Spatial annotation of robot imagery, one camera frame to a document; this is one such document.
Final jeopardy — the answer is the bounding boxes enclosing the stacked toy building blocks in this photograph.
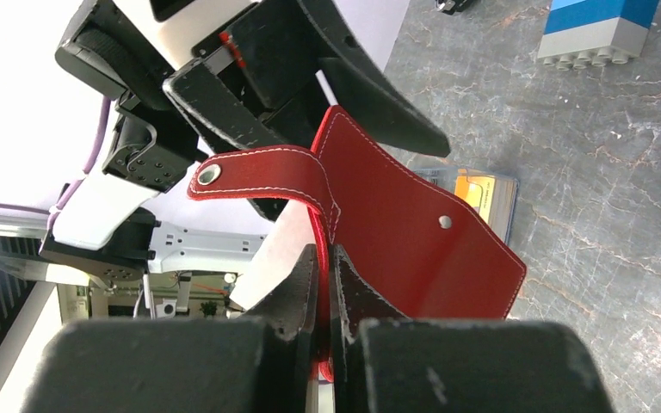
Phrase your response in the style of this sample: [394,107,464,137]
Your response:
[537,0,659,71]

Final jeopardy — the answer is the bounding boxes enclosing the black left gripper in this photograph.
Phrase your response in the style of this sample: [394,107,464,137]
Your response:
[55,1,326,154]

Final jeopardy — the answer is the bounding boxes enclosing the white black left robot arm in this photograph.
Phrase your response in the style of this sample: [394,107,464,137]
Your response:
[40,1,450,282]

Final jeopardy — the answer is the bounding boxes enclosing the orange card stack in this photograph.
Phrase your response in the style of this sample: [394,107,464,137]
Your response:
[454,169,518,232]

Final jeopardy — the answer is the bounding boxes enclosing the red leather card holder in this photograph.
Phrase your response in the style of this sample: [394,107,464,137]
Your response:
[186,104,528,383]

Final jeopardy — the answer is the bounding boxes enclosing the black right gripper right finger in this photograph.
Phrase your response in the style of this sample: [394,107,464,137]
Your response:
[329,245,407,412]

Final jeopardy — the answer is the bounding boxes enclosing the clear plastic card box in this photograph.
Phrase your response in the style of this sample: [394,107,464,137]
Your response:
[412,166,520,246]

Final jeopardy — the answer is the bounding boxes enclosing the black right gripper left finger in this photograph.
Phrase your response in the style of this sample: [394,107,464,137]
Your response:
[249,244,319,412]

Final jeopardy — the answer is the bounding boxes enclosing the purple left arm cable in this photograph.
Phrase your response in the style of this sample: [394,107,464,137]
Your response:
[0,96,113,220]

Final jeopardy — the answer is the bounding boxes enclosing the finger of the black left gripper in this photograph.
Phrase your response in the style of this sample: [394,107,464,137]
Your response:
[297,1,450,157]

